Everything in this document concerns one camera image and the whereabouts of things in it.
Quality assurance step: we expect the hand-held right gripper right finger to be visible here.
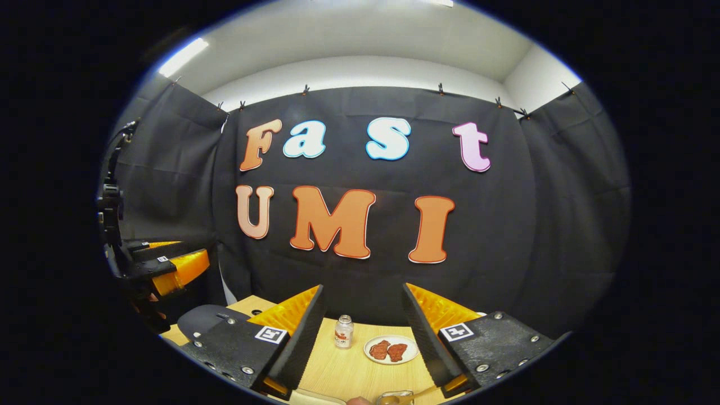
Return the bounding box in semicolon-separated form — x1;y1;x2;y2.
402;283;572;399

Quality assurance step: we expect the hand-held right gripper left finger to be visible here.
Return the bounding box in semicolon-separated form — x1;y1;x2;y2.
180;284;327;401

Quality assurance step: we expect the wooden spoon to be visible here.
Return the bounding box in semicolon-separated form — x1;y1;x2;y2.
378;384;443;405

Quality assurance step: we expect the black rice cooker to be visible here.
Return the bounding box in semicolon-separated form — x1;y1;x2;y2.
177;304;265;342

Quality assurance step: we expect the white round plate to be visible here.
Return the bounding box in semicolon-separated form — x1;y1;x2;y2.
363;335;420;365

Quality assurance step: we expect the small clear drink bottle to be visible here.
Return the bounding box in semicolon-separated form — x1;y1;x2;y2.
334;315;354;350

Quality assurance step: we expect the black backdrop cloth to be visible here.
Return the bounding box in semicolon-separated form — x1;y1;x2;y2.
107;76;632;338

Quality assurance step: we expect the long ceiling light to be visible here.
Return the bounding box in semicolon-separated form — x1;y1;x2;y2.
158;38;209;78

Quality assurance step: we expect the row of cloth clips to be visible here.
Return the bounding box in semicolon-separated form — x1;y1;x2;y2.
172;76;574;120

